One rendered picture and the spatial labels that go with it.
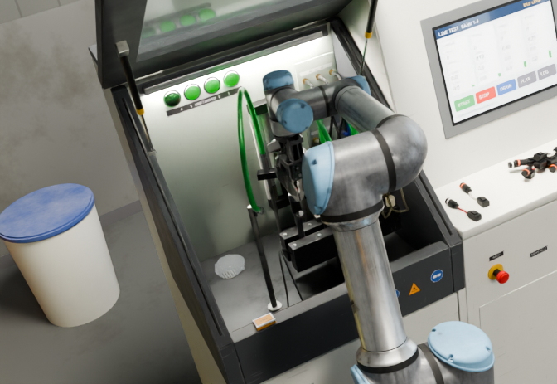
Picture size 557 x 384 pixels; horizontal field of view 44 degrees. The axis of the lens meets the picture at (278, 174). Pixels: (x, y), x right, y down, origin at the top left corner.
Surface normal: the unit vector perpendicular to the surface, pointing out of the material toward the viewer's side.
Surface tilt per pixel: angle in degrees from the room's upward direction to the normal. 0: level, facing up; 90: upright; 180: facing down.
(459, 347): 7
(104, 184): 90
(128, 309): 0
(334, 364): 90
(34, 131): 90
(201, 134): 90
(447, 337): 7
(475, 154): 76
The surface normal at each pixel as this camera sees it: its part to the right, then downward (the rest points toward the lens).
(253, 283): -0.18, -0.85
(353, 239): -0.21, 0.25
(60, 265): 0.33, 0.47
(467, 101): 0.33, 0.18
